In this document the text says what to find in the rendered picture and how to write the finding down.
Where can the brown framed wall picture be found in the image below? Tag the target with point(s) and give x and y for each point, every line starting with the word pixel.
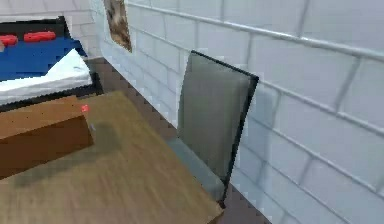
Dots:
pixel 118 23

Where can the small red object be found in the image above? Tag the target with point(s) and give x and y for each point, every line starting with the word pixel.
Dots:
pixel 85 108

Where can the red pillow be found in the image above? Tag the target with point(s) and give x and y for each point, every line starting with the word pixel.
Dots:
pixel 7 40
pixel 39 36

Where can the light wooden table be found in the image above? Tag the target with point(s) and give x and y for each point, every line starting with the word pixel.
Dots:
pixel 126 180

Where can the brown wooden box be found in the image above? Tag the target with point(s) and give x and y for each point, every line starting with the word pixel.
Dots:
pixel 40 136

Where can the grey chair with black frame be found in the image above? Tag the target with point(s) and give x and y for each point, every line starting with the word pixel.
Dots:
pixel 210 120

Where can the bed with blue blanket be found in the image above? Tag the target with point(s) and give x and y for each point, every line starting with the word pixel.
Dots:
pixel 36 66

